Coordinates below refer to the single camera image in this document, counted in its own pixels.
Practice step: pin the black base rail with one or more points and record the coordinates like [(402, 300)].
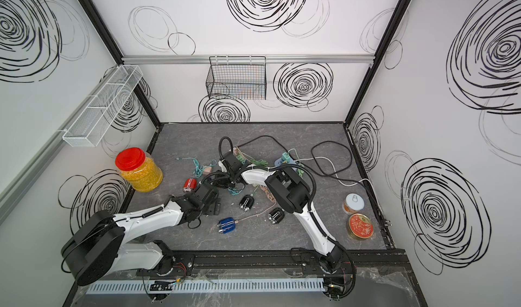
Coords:
[(301, 260)]

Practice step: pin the red round tin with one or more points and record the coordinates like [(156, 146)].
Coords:
[(360, 226)]

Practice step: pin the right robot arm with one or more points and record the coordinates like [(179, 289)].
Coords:
[(294, 196)]

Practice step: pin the black wire basket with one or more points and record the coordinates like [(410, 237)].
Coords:
[(240, 81)]

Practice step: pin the pink USB charger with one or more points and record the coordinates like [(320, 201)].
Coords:
[(207, 170)]

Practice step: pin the white wire shelf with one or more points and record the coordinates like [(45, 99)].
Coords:
[(102, 109)]

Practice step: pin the black corner frame post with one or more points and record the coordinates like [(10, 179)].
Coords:
[(113, 48)]

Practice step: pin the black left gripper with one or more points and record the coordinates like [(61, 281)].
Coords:
[(216, 208)]

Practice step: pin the white slotted cable duct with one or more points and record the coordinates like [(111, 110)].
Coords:
[(155, 287)]

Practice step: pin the blue power strip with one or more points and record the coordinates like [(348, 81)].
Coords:
[(285, 159)]

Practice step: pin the white lidded container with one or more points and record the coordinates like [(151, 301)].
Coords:
[(353, 203)]

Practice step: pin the right black corner post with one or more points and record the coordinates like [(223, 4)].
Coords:
[(390, 31)]

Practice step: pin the clear jar of yellow flakes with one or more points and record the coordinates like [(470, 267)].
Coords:
[(139, 169)]

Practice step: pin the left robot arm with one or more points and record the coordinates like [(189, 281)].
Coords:
[(105, 243)]

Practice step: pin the aluminium wall rail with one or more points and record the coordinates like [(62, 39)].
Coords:
[(251, 59)]

